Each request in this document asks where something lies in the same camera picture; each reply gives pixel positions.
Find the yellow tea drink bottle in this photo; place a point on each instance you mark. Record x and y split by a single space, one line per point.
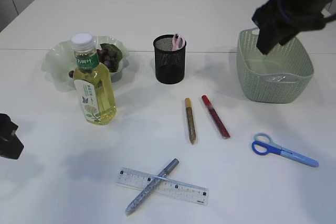
92 81

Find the black mesh pen holder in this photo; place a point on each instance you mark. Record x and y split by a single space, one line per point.
169 65

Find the red glitter glue pen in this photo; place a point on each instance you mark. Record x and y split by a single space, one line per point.
219 124

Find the purple artificial grape bunch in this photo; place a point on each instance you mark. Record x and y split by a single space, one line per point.
107 57

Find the green woven plastic basket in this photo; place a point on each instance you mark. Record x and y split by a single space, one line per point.
290 60

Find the clear plastic sheet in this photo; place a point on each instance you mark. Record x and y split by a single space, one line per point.
275 78

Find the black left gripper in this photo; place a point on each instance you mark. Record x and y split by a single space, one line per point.
11 146

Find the blue scissors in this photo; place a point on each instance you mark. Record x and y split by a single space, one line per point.
263 145

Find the pink scissors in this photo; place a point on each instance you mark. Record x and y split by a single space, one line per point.
178 42

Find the silver blue glitter pen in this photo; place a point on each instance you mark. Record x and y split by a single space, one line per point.
148 190

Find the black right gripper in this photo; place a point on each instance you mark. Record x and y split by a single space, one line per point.
303 15

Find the clear plastic ruler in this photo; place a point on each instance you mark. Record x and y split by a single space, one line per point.
167 187

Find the gold glitter glue pen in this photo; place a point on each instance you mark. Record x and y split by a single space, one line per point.
190 121

